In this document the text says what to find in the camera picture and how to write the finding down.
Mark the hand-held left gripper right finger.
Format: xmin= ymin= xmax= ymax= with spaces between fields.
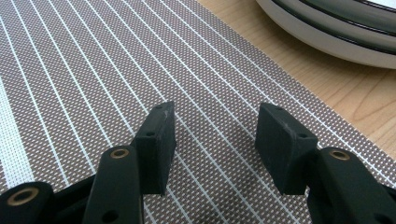
xmin=254 ymin=102 xmax=319 ymax=196

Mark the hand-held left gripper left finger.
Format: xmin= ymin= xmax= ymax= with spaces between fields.
xmin=134 ymin=101 xmax=177 ymax=197

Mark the white bowl with spoon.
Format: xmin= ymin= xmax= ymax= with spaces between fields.
xmin=279 ymin=0 xmax=396 ymax=48

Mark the grey striped woven placemat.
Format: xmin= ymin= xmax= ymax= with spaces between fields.
xmin=0 ymin=0 xmax=396 ymax=224

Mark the white plate with black rim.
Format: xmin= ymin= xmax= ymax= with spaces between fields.
xmin=255 ymin=0 xmax=396 ymax=70

